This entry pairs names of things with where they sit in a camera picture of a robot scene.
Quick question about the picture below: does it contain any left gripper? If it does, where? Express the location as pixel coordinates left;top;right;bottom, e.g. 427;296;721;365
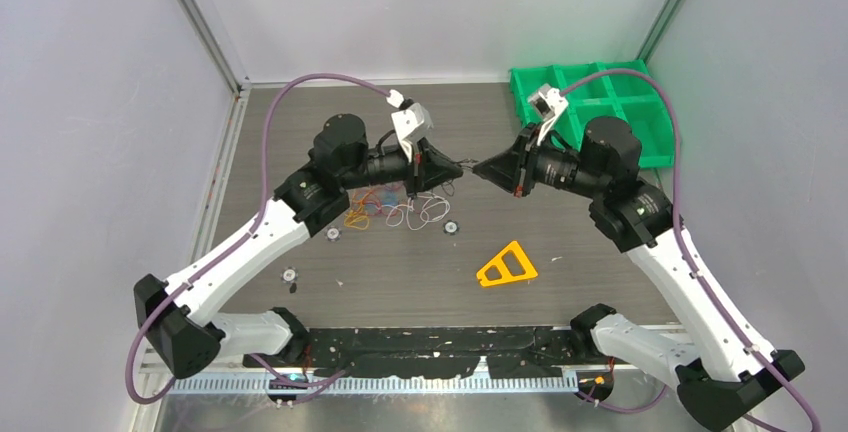
340;136;462;199

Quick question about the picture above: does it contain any blue wire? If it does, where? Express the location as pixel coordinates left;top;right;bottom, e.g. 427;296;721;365
374;187;404;213

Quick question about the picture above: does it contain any white wire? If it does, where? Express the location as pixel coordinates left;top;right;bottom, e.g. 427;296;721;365
384;191;453;232

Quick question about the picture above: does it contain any yellow wire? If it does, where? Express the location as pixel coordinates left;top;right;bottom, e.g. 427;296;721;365
339;189;386;232

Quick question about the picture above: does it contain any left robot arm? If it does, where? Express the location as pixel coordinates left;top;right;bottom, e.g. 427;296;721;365
134;110;463;379

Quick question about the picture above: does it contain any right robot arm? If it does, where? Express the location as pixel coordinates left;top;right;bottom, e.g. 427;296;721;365
473;116;804;431

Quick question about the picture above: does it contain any poker chip centre right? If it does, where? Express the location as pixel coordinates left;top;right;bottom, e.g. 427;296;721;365
443;220;460;235

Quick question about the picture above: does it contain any poker chip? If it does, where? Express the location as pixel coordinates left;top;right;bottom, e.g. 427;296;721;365
280;268;298;283
325;227;342;242
443;220;460;235

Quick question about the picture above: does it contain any yellow triangular plastic part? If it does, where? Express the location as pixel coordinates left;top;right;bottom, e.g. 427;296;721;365
476;240;538;288

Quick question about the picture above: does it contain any green compartment bin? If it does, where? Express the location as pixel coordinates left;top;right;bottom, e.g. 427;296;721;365
508;59;682;172

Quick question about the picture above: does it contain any poker chip lower left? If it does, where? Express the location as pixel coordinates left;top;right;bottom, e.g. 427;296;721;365
280;268;298;283

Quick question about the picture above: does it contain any right controller board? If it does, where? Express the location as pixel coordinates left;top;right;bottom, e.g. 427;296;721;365
575;373;615;402

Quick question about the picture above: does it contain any controller board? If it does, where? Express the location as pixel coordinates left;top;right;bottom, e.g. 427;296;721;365
575;373;615;402
266;374;310;403

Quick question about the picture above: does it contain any left controller board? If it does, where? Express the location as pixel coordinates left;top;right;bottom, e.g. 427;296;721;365
266;374;310;403

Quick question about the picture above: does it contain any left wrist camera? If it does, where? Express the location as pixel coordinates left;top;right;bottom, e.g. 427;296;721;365
386;89;433;162

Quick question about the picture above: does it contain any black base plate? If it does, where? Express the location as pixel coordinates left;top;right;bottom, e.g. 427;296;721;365
295;325;610;379

